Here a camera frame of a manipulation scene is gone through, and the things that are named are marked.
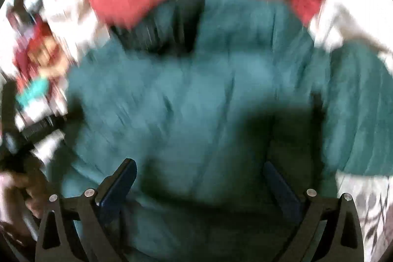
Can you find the red white floral blanket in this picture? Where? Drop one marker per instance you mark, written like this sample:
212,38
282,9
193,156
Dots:
368,206

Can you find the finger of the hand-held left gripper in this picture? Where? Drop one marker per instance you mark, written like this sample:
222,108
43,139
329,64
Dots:
43,127

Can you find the small teal cloth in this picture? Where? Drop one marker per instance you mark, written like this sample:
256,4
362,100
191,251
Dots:
32,93

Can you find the person's left hand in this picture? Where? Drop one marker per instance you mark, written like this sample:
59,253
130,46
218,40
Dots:
35,191

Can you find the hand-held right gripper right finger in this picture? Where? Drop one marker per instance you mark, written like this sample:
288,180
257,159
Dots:
282,188

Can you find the red yellow printed cloth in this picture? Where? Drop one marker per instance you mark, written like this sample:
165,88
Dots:
38,50

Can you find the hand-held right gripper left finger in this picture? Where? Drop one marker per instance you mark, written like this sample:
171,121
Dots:
118,185

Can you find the teal quilted jacket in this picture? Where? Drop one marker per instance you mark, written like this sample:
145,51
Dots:
196,102

